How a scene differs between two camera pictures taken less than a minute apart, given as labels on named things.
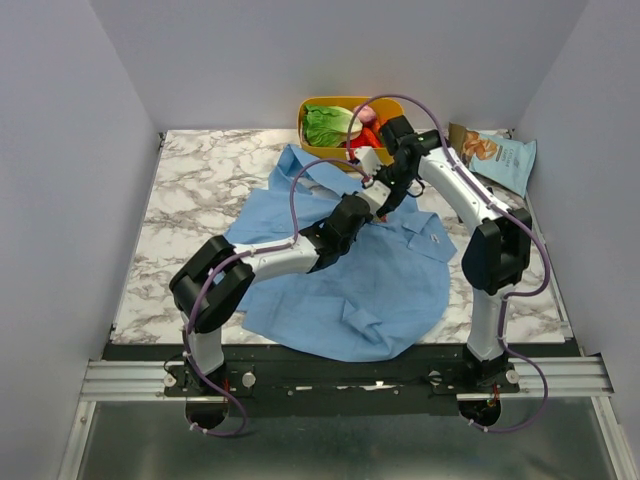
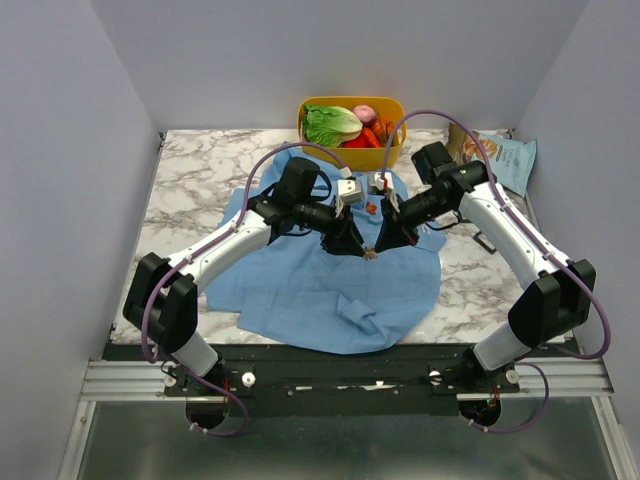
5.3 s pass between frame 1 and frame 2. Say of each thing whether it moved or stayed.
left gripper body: moved
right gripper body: moved
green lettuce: stayed
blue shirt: moved
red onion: stayed
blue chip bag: stayed
